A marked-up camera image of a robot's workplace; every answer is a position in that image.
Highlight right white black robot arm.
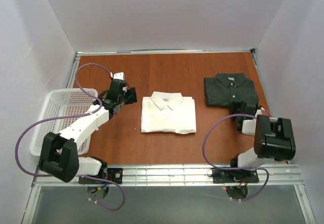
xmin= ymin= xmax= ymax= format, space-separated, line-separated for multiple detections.
xmin=230 ymin=101 xmax=296 ymax=180

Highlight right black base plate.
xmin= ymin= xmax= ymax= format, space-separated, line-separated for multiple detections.
xmin=207 ymin=168 xmax=259 ymax=183

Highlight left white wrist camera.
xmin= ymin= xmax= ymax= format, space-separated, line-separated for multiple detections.
xmin=109 ymin=72 xmax=125 ymax=80

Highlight aluminium table frame rail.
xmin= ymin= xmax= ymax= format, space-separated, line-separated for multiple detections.
xmin=32 ymin=164 xmax=303 ymax=187

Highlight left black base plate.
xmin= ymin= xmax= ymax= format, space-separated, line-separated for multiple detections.
xmin=78 ymin=168 xmax=123 ymax=184

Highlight white plastic basket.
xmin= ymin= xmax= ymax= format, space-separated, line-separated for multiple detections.
xmin=30 ymin=88 xmax=98 ymax=157

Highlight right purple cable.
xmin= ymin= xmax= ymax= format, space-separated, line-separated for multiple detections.
xmin=202 ymin=106 xmax=271 ymax=201

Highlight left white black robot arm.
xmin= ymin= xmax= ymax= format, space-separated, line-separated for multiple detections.
xmin=38 ymin=79 xmax=137 ymax=182

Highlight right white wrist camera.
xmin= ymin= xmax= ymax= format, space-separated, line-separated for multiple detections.
xmin=255 ymin=106 xmax=268 ymax=117

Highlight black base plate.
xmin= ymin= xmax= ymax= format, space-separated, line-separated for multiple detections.
xmin=207 ymin=168 xmax=259 ymax=183
xmin=78 ymin=168 xmax=123 ymax=184

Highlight purple cable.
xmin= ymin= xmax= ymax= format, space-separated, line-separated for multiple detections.
xmin=202 ymin=106 xmax=271 ymax=201
xmin=15 ymin=63 xmax=126 ymax=211

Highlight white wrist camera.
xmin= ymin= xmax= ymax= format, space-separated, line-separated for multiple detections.
xmin=255 ymin=106 xmax=268 ymax=117
xmin=109 ymin=72 xmax=125 ymax=80

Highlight white long sleeve shirt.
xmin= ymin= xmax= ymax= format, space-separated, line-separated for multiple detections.
xmin=141 ymin=91 xmax=196 ymax=134

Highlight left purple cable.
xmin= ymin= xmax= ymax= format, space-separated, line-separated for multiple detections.
xmin=15 ymin=63 xmax=126 ymax=211

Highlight dark green shirt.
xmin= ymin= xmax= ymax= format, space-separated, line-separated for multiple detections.
xmin=204 ymin=73 xmax=259 ymax=107

